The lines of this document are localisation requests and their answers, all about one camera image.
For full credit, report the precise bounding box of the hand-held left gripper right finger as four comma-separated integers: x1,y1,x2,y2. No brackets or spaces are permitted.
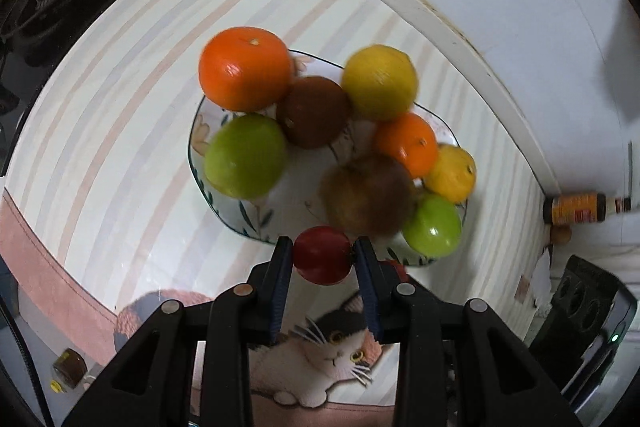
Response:
352,237,583,427

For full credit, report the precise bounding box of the green apple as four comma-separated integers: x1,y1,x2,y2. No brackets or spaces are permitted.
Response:
402,193,462,257
203,113,288,200

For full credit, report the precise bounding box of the yellow citrus fruit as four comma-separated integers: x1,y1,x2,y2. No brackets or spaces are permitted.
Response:
341,45,418,122
424,144,477,204

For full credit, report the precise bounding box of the cat-shaped mat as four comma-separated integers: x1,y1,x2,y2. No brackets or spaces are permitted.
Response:
114,289,401,408

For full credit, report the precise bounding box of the floral oval plate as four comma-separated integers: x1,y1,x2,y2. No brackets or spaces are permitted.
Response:
187,49,468,268

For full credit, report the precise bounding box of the small red fruit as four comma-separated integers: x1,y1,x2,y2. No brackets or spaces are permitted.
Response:
382,258,411,283
292,227,353,285

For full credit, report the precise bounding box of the orange mandarin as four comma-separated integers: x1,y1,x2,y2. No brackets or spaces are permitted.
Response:
372,112,439,179
198,27,292,112

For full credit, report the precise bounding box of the dark brown round fruit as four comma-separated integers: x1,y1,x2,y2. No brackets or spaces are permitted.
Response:
276,76,352,150
320,152,417,238

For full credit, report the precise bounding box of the dark sauce bottle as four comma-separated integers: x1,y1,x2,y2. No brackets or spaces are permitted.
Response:
542,191,632,226

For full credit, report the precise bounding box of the small brown object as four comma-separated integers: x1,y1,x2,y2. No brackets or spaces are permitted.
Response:
52,348,87,390

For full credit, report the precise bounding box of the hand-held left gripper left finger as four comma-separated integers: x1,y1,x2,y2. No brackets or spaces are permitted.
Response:
62,236,296,427

